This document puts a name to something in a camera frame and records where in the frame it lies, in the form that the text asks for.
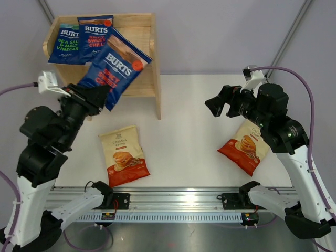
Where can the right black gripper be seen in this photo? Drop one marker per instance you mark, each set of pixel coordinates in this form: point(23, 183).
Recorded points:
point(232, 95)

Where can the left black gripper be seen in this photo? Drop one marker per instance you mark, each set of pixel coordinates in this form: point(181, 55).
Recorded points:
point(95, 97)

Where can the spicy sweet chilli bag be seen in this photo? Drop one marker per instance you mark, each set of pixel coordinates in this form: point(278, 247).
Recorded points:
point(117, 65)
point(93, 34)

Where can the blue sea salt vinegar bag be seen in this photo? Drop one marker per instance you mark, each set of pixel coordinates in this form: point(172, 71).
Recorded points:
point(67, 47)

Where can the cassava chips bag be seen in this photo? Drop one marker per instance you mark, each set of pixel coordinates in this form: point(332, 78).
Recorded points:
point(123, 156)
point(246, 148)

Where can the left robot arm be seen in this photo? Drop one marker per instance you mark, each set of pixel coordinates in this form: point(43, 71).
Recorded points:
point(50, 135)

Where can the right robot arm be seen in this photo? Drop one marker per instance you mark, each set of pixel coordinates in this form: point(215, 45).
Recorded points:
point(308, 217)

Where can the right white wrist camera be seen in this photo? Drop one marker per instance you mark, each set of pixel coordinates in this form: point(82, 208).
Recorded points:
point(253, 78)

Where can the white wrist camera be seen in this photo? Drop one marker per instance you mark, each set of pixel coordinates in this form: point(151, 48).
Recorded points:
point(48, 85)
point(253, 78)

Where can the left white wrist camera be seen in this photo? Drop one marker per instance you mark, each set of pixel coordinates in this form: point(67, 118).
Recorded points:
point(48, 85)

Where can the right black base bracket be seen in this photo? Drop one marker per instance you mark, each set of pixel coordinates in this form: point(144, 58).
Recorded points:
point(235, 201)

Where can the black base bracket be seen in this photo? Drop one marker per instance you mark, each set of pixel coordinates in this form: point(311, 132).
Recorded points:
point(120, 201)
point(235, 201)

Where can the left aluminium frame post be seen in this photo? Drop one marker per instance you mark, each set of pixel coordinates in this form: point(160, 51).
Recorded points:
point(46, 10)

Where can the aluminium frame post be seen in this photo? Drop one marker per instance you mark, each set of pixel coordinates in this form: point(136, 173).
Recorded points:
point(298, 20)
point(46, 10)

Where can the left black base bracket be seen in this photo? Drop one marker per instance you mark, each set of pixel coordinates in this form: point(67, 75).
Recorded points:
point(120, 201)

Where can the aluminium mounting rail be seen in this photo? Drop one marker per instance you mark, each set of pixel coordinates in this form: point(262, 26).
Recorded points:
point(161, 199)

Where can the white slotted cable duct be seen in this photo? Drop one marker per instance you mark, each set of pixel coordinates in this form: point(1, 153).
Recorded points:
point(143, 217)

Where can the right aluminium frame post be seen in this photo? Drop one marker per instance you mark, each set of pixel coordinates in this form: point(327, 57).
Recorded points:
point(298, 20)

